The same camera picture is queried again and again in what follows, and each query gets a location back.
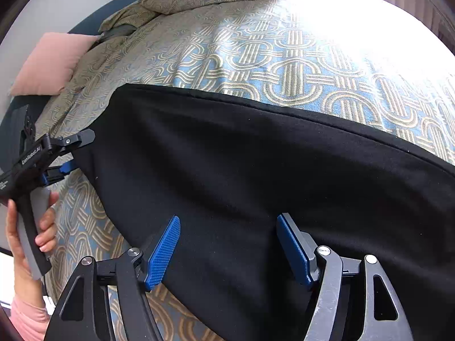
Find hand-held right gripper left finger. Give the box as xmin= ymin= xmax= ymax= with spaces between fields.
xmin=43 ymin=215 xmax=182 ymax=341

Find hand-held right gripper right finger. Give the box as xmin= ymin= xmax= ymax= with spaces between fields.
xmin=276 ymin=213 xmax=415 ymax=341

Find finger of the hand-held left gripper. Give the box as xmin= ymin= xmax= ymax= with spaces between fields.
xmin=44 ymin=130 xmax=96 ymax=153
xmin=41 ymin=160 xmax=77 ymax=187

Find black pants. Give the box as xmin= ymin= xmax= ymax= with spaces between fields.
xmin=71 ymin=83 xmax=455 ymax=341

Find person's left forearm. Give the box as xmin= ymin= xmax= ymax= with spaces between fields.
xmin=10 ymin=270 xmax=54 ymax=341

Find person's left hand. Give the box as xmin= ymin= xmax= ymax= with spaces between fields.
xmin=5 ymin=191 xmax=59 ymax=286

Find pink pillow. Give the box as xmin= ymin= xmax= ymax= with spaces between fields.
xmin=9 ymin=32 xmax=100 ymax=96

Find dark grey pillow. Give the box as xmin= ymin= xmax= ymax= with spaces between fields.
xmin=101 ymin=25 xmax=137 ymax=41

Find dark blue headboard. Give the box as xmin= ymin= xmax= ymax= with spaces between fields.
xmin=0 ymin=0 xmax=143 ymax=171

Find bed with patterned bedspread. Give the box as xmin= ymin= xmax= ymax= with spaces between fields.
xmin=7 ymin=0 xmax=455 ymax=341

